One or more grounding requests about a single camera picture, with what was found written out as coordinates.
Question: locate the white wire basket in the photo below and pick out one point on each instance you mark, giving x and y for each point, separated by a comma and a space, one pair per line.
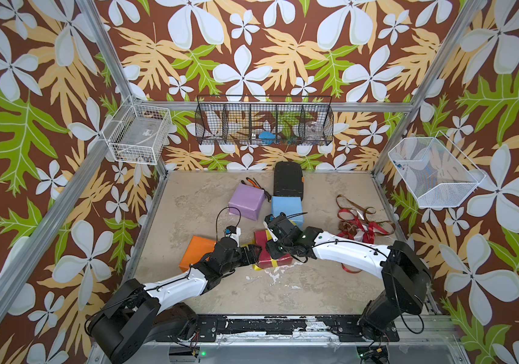
137, 132
436, 171

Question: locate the orange gift box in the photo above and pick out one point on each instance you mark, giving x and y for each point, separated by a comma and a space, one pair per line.
195, 251

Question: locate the red satin ribbon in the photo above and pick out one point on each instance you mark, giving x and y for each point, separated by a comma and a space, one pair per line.
359, 232

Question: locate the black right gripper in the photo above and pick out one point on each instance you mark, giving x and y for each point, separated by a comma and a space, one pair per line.
271, 249

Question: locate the purple gift box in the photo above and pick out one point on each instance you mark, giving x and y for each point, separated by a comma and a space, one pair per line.
247, 202

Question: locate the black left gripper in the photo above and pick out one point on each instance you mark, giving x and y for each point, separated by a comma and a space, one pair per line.
252, 258

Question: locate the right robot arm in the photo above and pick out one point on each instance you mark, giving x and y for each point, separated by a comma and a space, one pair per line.
404, 275

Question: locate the orange handled pliers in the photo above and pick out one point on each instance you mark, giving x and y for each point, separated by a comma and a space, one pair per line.
254, 183

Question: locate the blue object in basket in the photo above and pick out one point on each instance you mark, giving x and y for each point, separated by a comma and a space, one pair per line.
267, 138

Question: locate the light blue gift box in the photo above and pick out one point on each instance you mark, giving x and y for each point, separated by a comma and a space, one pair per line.
290, 206

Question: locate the brown ribbon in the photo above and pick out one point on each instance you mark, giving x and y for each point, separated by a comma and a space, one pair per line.
355, 207

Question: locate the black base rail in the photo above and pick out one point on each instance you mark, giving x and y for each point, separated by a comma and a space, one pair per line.
286, 327

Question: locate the white wire basket left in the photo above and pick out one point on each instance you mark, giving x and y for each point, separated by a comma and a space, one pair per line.
137, 132

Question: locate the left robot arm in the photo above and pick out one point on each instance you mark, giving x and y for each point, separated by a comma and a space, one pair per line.
140, 313

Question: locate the black hard case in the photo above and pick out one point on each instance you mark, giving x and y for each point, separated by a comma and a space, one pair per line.
288, 180

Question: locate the dark red gift box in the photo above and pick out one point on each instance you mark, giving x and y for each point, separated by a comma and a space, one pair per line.
261, 255

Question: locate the black wire basket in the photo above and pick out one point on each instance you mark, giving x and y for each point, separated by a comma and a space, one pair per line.
240, 119

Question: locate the white wire basket right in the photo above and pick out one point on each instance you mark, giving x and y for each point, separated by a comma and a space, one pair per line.
436, 171

